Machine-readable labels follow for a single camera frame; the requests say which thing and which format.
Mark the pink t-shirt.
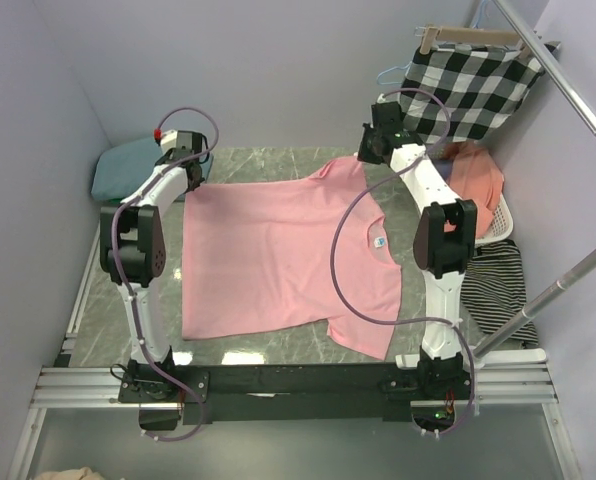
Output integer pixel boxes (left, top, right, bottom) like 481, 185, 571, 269
182, 157, 402, 360

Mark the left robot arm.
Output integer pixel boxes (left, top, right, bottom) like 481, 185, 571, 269
99, 130, 211, 402

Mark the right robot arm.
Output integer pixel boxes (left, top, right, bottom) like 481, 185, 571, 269
358, 100, 477, 368

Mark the purple garment in basket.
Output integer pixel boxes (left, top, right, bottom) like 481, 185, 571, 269
432, 159, 453, 181

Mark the folded teal t-shirt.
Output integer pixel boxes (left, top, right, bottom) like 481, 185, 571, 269
90, 139, 214, 203

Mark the orange shirt in basket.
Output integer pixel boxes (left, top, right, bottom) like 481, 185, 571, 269
445, 142, 504, 238

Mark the black white checkered cloth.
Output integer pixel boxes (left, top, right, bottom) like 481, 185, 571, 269
400, 45, 544, 144

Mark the wooden clothes hanger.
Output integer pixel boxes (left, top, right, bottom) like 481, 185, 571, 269
419, 24, 530, 58

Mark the white laundry basket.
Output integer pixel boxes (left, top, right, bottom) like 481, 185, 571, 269
475, 196, 514, 246

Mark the black white striped garment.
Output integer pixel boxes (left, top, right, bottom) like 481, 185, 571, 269
461, 239, 527, 335

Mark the metal clothes rack pole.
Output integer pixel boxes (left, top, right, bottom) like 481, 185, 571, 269
473, 1, 596, 359

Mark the black mounting base bar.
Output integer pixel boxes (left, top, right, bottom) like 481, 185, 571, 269
118, 361, 475, 430

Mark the beige cloth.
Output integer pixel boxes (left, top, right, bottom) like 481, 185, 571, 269
34, 467, 104, 480

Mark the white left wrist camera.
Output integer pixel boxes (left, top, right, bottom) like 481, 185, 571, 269
153, 128, 178, 153

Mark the blue wire hanger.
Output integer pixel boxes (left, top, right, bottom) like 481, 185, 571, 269
376, 63, 411, 86

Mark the aluminium frame rail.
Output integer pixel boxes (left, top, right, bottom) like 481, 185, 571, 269
5, 309, 559, 480

